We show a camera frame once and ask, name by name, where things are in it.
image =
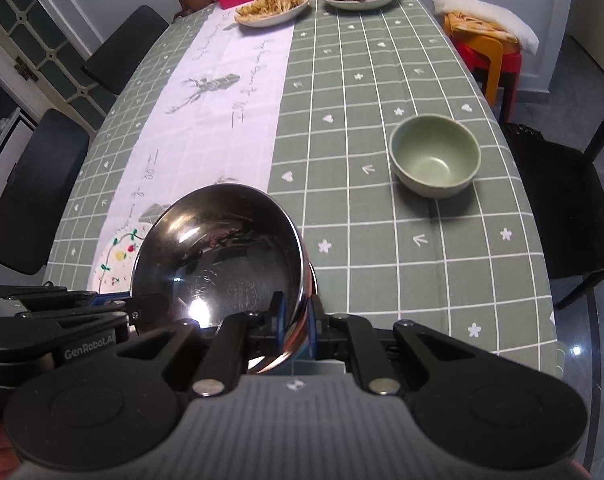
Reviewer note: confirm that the green ceramic bowl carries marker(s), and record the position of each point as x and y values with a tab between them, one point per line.
432	160

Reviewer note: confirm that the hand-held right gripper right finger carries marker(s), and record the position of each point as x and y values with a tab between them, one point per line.
313	332

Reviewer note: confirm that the red and orange stools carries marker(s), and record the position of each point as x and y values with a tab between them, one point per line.
494	75

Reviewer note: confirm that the black chair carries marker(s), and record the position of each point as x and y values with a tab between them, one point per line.
124	50
547	200
32	190

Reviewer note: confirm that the white table runner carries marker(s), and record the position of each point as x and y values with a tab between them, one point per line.
207	125

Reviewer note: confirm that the green checked tablecloth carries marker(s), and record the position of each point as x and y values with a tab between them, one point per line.
382	270

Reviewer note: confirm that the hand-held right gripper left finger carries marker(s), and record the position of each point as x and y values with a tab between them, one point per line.
280	325

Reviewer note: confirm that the red plastic stool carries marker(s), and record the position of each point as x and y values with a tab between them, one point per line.
512	67

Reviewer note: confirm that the white cloth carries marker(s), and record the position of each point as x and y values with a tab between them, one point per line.
487	10

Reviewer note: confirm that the white plate of fried strips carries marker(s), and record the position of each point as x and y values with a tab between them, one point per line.
272	6

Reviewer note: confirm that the orange steel-lined bowl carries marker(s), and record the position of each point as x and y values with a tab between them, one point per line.
222	260

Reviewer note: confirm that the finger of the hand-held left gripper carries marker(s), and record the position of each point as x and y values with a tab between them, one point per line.
107	300
147	310

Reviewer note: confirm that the glass-paned cabinet door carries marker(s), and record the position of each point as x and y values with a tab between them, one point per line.
42	45

